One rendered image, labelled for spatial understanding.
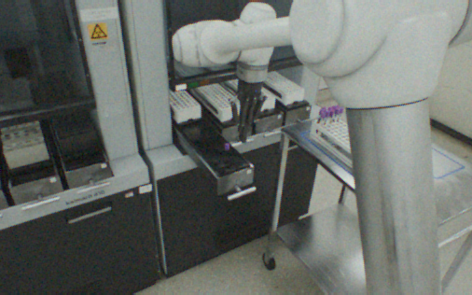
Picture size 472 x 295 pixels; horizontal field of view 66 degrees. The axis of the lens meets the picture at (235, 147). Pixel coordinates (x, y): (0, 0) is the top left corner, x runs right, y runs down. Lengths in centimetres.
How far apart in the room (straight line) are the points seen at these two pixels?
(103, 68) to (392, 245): 95
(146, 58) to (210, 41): 38
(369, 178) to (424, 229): 9
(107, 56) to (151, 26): 16
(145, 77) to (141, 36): 13
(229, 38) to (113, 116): 57
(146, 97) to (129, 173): 27
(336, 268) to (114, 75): 114
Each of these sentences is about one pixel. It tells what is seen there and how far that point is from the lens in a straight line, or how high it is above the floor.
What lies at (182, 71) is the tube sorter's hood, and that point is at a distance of 127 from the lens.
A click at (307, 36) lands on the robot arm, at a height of 140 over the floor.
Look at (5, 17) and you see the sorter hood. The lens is 112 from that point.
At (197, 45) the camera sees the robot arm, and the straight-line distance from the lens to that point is 91.
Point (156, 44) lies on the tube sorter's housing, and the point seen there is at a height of 113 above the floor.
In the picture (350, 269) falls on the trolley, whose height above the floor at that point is 28.
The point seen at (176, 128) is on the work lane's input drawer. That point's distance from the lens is 138.
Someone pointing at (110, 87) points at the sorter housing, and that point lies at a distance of 123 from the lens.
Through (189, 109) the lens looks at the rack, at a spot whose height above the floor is 86.
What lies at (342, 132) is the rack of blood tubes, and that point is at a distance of 129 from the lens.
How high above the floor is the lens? 152
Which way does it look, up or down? 35 degrees down
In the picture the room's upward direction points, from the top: 3 degrees clockwise
